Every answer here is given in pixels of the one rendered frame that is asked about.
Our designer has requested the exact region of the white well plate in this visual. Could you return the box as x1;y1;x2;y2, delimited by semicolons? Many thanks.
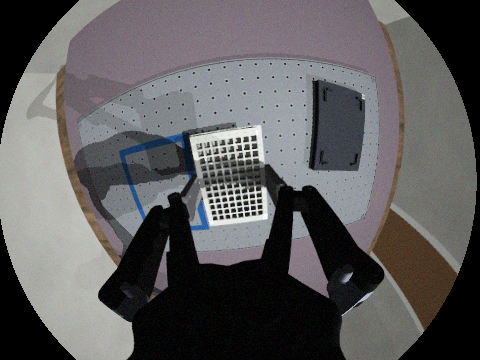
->
190;125;268;226

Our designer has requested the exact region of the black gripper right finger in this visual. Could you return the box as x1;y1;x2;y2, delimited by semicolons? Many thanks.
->
243;164;384;329

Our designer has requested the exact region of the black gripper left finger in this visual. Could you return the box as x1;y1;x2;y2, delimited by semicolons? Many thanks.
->
98;174;207;329

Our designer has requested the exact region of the blue taped rectangular outline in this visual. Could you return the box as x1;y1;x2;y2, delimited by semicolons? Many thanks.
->
119;133;209;231

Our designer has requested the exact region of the grey perforated base plate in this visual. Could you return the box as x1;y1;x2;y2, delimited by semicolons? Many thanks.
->
77;57;380;253

